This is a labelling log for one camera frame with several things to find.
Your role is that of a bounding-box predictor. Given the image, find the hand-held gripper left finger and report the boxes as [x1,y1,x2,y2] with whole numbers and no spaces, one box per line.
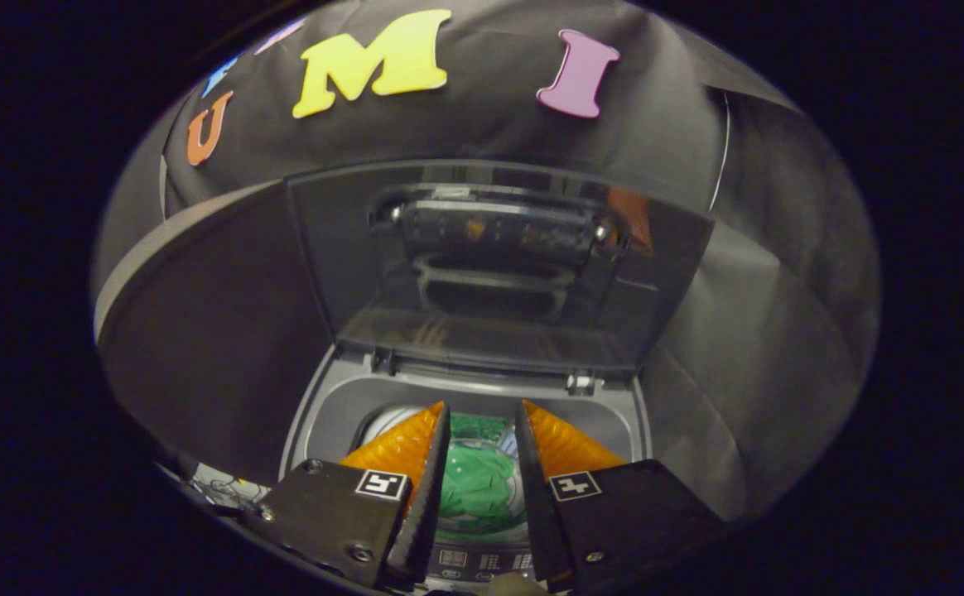
[242,401,452,590]

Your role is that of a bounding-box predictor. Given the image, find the grey washing machine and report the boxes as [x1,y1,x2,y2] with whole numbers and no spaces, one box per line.
[279,344,653,593]

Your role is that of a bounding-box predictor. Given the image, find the green polo shirt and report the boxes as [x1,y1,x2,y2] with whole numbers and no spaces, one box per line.
[436,414,528,543]

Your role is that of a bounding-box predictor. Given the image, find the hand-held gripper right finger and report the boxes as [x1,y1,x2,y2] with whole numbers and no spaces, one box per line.
[515,400,731,593]

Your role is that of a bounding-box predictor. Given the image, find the beige cabinet with brown top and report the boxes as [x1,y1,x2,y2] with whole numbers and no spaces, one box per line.
[93,178,338,485]

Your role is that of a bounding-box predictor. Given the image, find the black floor cables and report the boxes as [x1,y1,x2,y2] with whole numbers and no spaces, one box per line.
[188,464,272,510]

